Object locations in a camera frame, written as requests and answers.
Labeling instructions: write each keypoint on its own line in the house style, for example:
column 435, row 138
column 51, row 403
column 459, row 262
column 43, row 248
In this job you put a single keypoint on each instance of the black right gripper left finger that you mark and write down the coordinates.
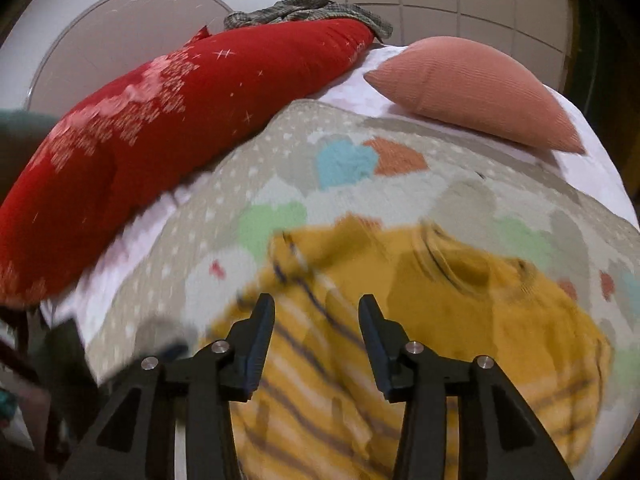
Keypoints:
column 133, row 434

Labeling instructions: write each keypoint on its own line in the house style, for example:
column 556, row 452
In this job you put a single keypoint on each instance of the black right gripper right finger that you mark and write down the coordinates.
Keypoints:
column 500, row 437

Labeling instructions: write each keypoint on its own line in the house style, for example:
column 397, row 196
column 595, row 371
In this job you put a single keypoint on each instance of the yellow striped knit sweater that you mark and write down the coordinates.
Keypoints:
column 317, row 413

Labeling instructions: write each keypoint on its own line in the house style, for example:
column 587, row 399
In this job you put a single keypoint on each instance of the long red bolster pillow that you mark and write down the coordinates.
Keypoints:
column 118, row 149

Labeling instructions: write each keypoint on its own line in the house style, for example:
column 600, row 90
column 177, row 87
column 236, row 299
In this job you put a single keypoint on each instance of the patchwork heart quilt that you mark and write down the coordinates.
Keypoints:
column 315, row 165

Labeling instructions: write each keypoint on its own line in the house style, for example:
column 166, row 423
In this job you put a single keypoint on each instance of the teal cushion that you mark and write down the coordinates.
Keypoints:
column 21, row 132

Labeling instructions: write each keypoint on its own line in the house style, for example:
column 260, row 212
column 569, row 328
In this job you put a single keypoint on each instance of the pink ribbed pillow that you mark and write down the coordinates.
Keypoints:
column 474, row 86

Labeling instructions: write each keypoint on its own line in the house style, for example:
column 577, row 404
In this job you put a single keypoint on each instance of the round white headboard panel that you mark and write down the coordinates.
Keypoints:
column 111, row 38

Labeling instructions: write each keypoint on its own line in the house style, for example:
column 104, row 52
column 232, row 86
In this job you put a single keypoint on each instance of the grey knitted blanket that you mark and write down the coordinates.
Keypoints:
column 310, row 10

